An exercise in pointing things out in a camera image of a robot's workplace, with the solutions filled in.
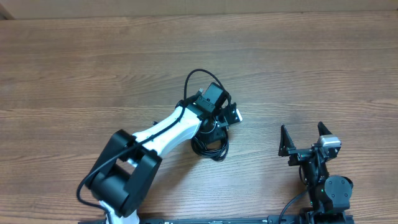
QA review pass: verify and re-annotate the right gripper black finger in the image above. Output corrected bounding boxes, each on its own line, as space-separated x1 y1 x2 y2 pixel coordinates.
317 121 331 136
278 124 295 156

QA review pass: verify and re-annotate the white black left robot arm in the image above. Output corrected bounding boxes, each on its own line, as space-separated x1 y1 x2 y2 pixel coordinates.
79 96 242 223

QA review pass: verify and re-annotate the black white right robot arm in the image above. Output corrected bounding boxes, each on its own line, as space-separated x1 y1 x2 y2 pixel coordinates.
277 122 354 223

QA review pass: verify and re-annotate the thick black cable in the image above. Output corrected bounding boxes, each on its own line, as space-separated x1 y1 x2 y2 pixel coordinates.
190 127 230 162

